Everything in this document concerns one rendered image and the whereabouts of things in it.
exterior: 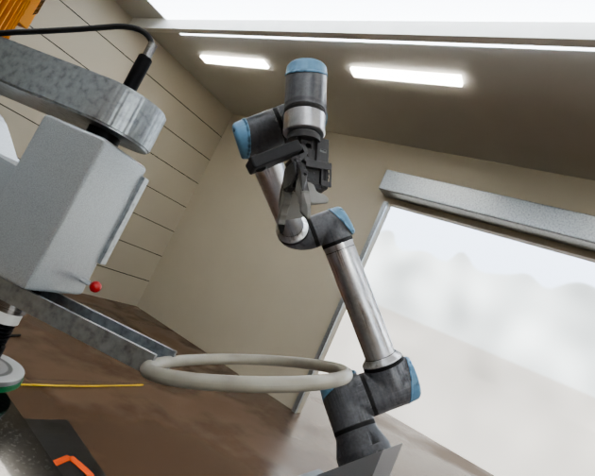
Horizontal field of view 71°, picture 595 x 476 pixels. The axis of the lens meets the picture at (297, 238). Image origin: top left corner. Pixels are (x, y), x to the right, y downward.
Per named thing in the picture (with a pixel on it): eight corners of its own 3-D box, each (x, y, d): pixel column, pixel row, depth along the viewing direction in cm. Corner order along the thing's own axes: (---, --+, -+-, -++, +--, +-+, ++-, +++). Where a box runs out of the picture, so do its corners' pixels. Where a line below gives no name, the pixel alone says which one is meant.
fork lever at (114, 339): (-85, 261, 108) (-76, 243, 108) (-19, 269, 127) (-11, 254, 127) (138, 377, 93) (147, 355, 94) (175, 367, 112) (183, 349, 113)
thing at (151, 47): (115, 90, 118) (144, 37, 120) (123, 97, 122) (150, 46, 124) (127, 94, 117) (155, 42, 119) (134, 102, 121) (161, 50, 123)
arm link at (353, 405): (335, 434, 153) (318, 386, 161) (379, 418, 153) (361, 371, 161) (331, 433, 139) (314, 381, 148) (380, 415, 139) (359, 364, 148)
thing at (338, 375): (89, 383, 79) (92, 367, 80) (191, 360, 127) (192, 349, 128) (350, 402, 72) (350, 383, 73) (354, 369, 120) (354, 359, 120)
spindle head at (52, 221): (-90, 242, 107) (-2, 92, 113) (-15, 255, 129) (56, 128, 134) (17, 301, 100) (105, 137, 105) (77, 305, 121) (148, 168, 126)
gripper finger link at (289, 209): (301, 236, 93) (313, 197, 89) (276, 233, 91) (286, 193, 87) (297, 229, 96) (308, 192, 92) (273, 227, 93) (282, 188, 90)
